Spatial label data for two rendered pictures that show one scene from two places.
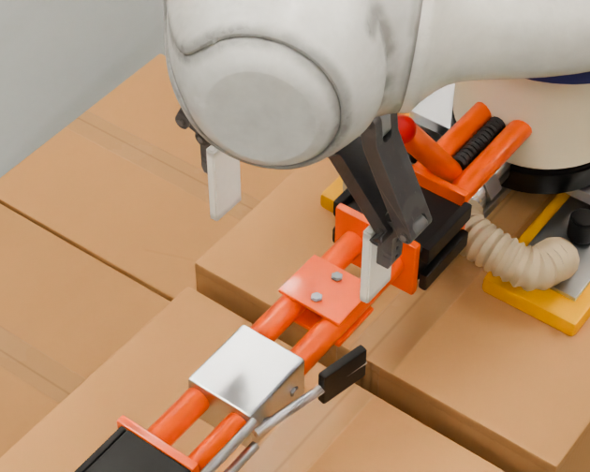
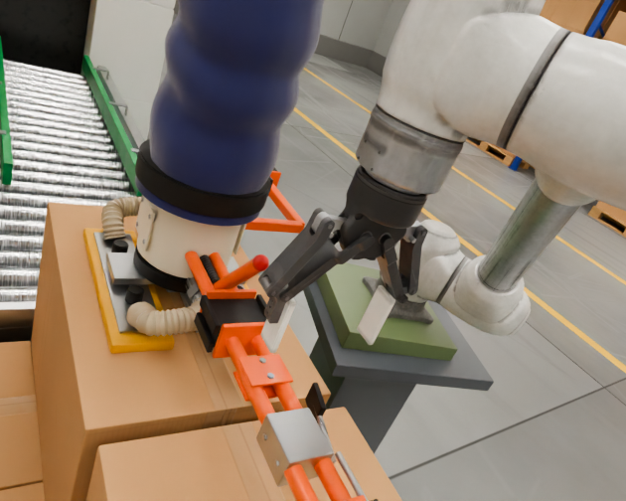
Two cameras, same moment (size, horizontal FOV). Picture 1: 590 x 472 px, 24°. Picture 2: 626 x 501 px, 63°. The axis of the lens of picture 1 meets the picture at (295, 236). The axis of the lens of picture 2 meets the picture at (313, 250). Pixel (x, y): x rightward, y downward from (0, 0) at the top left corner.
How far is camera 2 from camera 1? 0.86 m
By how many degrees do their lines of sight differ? 61
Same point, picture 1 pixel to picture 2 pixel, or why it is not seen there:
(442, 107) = (127, 270)
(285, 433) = (245, 472)
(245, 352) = (288, 425)
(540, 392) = (292, 370)
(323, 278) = (258, 365)
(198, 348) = (153, 472)
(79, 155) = not seen: outside the picture
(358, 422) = not seen: hidden behind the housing
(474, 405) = not seen: hidden behind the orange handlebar
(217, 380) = (300, 450)
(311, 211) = (109, 359)
